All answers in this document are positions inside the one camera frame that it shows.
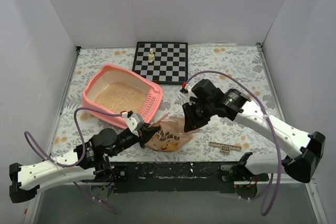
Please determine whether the peach cat litter bag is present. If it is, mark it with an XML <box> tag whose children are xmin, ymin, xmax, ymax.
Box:
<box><xmin>145</xmin><ymin>113</ymin><xmax>200</xmax><ymax>152</ymax></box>

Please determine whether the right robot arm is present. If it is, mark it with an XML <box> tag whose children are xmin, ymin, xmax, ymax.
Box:
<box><xmin>182</xmin><ymin>79</ymin><xmax>326</xmax><ymax>183</ymax></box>

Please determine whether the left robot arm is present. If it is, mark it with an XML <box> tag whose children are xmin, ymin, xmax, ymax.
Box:
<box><xmin>9</xmin><ymin>124</ymin><xmax>160</xmax><ymax>204</ymax></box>

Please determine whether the tan cat litter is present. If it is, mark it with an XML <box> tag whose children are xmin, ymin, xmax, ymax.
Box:
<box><xmin>94</xmin><ymin>82</ymin><xmax>146</xmax><ymax>114</ymax></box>

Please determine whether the pink litter box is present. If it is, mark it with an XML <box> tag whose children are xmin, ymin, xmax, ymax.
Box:
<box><xmin>82</xmin><ymin>64</ymin><xmax>163</xmax><ymax>129</ymax></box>

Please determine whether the wooden piano shaped ornament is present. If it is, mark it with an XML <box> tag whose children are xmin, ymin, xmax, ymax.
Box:
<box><xmin>208</xmin><ymin>142</ymin><xmax>242</xmax><ymax>153</ymax></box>

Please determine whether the black white chessboard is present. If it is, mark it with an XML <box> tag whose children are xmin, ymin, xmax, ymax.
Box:
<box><xmin>132</xmin><ymin>41</ymin><xmax>188</xmax><ymax>85</ymax></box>

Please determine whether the floral tablecloth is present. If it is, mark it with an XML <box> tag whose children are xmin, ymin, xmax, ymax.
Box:
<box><xmin>51</xmin><ymin>46</ymin><xmax>281</xmax><ymax>162</ymax></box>

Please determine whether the cream chess piece front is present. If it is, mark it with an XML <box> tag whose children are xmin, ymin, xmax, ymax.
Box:
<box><xmin>148</xmin><ymin>54</ymin><xmax>154</xmax><ymax>63</ymax></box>

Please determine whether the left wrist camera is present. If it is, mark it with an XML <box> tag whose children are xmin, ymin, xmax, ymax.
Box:
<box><xmin>121</xmin><ymin>111</ymin><xmax>144</xmax><ymax>135</ymax></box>

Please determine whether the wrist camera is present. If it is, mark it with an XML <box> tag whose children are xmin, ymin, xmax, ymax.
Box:
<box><xmin>180</xmin><ymin>82</ymin><xmax>197</xmax><ymax>105</ymax></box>
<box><xmin>121</xmin><ymin>111</ymin><xmax>144</xmax><ymax>135</ymax></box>

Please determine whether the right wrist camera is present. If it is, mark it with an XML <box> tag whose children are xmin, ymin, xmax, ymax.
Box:
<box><xmin>180</xmin><ymin>82</ymin><xmax>197</xmax><ymax>105</ymax></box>

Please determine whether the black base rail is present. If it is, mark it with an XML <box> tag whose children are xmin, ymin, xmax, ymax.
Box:
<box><xmin>81</xmin><ymin>162</ymin><xmax>263</xmax><ymax>193</ymax></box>

